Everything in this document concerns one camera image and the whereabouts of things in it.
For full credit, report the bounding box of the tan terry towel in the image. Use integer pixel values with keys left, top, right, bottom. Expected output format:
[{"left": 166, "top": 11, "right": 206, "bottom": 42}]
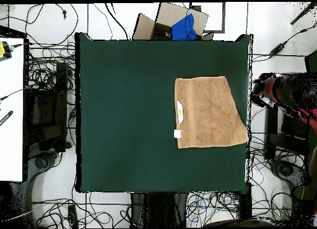
[{"left": 173, "top": 76, "right": 249, "bottom": 149}]

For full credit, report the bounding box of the black power adapter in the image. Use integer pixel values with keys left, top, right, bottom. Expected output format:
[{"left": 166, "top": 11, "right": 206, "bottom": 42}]
[{"left": 269, "top": 41, "right": 289, "bottom": 56}]

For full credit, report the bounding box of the black round base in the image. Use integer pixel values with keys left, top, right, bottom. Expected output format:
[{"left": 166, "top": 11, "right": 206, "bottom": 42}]
[{"left": 269, "top": 158, "right": 310, "bottom": 189}]

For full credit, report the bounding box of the black slanted bar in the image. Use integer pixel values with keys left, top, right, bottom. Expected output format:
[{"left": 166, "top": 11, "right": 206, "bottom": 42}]
[{"left": 290, "top": 2, "right": 317, "bottom": 26}]

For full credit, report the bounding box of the blue cloth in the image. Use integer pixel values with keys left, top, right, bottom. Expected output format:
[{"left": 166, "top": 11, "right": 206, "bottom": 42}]
[{"left": 171, "top": 13, "right": 198, "bottom": 41}]

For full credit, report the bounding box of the brown cardboard box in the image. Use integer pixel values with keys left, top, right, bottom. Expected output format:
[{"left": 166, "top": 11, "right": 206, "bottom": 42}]
[{"left": 132, "top": 2, "right": 214, "bottom": 41}]

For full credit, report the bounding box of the dark green table cloth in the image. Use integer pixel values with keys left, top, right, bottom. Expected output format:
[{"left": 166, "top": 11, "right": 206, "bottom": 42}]
[{"left": 74, "top": 32, "right": 253, "bottom": 193}]

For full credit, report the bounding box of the black computer tower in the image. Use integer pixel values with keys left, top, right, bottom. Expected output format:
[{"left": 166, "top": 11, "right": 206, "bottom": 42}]
[{"left": 25, "top": 62, "right": 69, "bottom": 153}]

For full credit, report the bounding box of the white desk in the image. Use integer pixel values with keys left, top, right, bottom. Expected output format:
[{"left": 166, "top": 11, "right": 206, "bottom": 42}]
[{"left": 0, "top": 37, "right": 25, "bottom": 183}]

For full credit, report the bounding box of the yellow and black tool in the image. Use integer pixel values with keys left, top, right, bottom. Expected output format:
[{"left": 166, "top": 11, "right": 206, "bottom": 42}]
[{"left": 0, "top": 41, "right": 12, "bottom": 59}]

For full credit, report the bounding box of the black upright post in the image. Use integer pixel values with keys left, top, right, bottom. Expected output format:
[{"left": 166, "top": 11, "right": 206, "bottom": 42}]
[{"left": 264, "top": 106, "right": 280, "bottom": 161}]

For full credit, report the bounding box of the black square frame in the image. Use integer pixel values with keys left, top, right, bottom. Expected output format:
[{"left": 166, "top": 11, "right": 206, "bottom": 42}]
[{"left": 189, "top": 2, "right": 226, "bottom": 33}]

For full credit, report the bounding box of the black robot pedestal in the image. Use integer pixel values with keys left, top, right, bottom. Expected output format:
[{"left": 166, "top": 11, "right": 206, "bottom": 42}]
[{"left": 130, "top": 192, "right": 189, "bottom": 228}]

